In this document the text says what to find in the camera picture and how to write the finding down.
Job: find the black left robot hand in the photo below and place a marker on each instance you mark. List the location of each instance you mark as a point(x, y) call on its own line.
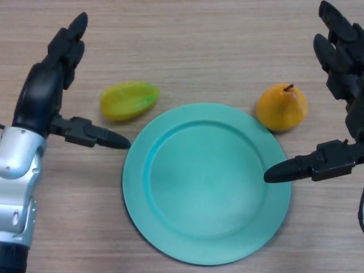
point(39, 96)

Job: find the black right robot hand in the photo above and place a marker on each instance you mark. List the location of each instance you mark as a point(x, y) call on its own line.
point(348, 71)

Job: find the yellow green starfruit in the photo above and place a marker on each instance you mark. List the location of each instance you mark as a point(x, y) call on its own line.
point(128, 101)

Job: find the teal green round plate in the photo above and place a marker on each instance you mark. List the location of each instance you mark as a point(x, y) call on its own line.
point(206, 185)

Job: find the orange yellow pear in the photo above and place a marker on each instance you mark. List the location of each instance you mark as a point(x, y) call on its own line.
point(281, 109)

